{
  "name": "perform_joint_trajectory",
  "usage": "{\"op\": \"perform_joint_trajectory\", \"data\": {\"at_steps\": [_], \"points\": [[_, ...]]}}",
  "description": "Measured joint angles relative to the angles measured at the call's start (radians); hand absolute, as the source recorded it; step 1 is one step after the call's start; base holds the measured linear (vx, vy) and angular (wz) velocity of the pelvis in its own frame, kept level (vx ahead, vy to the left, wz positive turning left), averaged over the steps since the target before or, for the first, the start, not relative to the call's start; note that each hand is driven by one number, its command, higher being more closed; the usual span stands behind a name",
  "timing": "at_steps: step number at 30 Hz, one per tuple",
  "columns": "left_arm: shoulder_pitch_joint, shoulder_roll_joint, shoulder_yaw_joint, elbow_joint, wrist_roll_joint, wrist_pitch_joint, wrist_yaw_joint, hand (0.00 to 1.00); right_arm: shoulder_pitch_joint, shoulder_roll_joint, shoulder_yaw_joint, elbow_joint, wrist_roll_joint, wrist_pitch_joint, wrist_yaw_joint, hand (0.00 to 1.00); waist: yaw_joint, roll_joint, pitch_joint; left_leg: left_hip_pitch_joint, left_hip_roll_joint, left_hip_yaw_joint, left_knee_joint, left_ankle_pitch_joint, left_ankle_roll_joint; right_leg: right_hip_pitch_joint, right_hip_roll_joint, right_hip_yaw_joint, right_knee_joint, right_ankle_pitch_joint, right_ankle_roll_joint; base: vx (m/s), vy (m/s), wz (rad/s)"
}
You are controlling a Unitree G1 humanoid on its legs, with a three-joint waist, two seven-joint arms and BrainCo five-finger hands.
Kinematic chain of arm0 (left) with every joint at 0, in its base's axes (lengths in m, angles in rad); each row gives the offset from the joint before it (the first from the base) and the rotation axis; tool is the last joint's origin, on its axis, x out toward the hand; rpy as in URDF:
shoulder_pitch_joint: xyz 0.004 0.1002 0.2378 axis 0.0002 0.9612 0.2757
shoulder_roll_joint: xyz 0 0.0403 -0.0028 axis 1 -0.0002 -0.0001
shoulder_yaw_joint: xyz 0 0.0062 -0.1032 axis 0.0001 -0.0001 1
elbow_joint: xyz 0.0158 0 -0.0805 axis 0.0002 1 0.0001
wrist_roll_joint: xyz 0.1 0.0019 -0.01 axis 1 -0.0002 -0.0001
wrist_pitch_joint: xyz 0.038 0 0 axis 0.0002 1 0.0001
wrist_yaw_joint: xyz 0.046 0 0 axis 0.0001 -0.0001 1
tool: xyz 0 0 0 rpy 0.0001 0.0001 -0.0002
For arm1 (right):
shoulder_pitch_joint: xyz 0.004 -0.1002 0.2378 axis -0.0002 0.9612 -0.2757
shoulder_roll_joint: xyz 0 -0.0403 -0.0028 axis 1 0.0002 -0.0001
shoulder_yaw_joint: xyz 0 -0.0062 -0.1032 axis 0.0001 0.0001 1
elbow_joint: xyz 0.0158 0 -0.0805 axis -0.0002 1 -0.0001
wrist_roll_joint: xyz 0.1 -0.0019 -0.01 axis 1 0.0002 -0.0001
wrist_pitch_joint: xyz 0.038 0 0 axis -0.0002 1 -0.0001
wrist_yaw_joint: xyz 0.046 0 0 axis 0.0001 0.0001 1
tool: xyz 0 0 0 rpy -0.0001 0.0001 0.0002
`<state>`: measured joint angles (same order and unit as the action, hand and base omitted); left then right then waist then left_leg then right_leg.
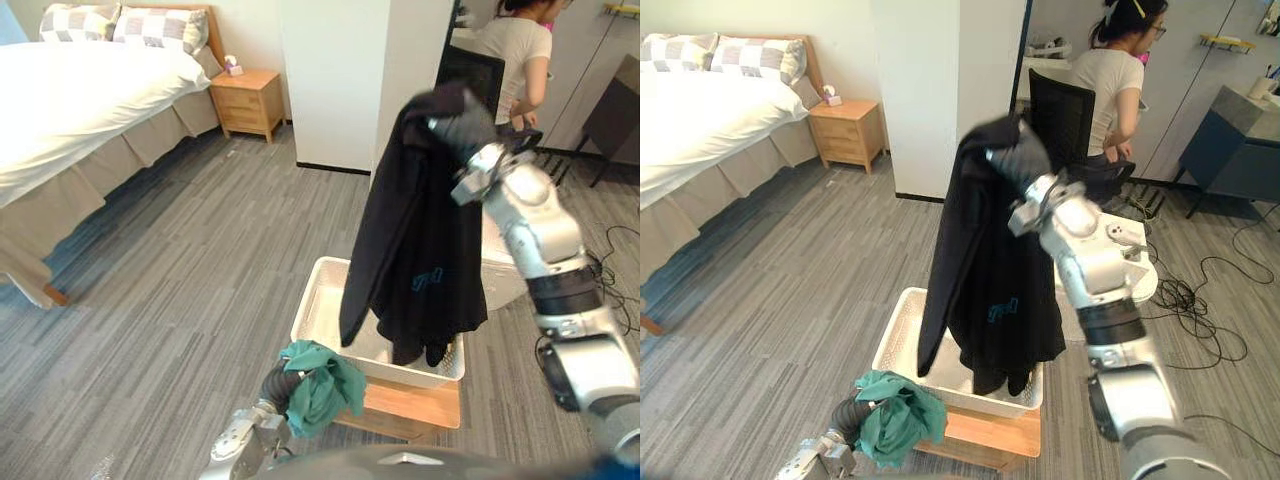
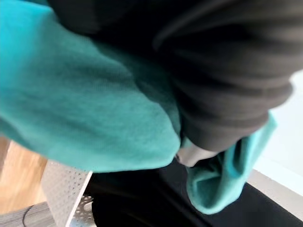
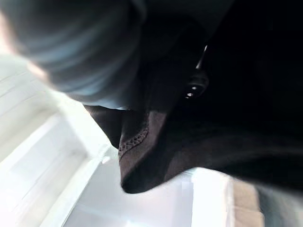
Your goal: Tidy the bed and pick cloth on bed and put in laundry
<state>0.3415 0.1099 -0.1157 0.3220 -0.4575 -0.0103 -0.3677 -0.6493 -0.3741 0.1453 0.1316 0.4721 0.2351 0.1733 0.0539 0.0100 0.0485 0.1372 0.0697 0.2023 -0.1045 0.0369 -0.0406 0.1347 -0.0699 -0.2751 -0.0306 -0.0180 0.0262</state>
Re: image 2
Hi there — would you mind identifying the white baseboard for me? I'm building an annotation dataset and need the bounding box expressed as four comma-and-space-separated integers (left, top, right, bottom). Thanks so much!
245, 168, 303, 222

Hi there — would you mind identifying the teal cloth garment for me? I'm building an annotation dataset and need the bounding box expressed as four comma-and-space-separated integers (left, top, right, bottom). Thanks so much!
0, 0, 278, 216

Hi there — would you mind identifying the black cloth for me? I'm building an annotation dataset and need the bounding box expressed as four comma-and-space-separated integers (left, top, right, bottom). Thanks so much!
83, 158, 303, 227

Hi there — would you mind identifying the white perforated laundry basket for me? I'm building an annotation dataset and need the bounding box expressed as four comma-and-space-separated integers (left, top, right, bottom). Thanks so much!
40, 160, 96, 227

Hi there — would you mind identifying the thin black cable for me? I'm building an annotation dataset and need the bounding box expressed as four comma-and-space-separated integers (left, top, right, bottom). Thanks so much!
21, 205, 36, 227

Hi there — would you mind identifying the grey rug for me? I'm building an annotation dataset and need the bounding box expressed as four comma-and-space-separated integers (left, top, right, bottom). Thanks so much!
0, 201, 52, 227

